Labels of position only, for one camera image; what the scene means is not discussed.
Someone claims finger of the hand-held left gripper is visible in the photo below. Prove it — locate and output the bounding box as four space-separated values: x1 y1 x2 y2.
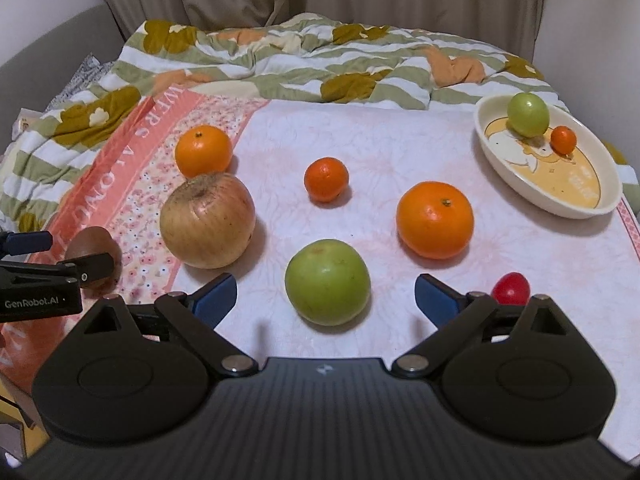
50 253 117 289
0 231 54 257

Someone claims orange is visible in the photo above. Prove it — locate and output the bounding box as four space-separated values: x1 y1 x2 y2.
174 125 234 179
396 181 475 260

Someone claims wooden furniture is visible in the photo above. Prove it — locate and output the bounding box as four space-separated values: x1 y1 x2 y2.
0 375 37 461

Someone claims small green apple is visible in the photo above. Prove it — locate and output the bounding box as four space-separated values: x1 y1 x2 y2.
507 92 550 139

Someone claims brown kiwi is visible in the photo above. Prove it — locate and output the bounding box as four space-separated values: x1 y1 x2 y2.
66 226 122 291

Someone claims large yellow apple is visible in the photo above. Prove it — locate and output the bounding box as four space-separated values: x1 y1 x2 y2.
160 172 257 269

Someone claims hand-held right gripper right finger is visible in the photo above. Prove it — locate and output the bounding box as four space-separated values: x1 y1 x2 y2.
390 273 576 378

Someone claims green striped floral quilt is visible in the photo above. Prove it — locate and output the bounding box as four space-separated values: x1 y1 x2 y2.
0 12 640 235

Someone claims cream oval bowl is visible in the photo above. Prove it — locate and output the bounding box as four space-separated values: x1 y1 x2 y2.
473 92 623 220

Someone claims small printed box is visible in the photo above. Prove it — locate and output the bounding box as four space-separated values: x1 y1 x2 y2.
16 109 47 137

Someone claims red cherry tomato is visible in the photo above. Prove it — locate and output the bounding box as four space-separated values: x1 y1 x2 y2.
491 272 531 307

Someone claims grey padded headboard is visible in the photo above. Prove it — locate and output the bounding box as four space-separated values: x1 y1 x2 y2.
0 2 123 161

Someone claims small mandarin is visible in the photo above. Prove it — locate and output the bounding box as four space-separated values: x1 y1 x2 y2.
304 157 350 203
550 125 578 156

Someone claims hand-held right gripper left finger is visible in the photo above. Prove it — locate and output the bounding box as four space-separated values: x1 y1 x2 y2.
75 273 258 378

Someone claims grey patterned cloth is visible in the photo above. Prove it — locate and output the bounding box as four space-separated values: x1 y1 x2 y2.
47 52 117 108

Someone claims large green apple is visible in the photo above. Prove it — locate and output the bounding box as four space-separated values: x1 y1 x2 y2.
284 239 372 327

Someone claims pink floral bedsheet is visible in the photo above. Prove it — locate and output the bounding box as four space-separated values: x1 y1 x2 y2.
0 82 640 461

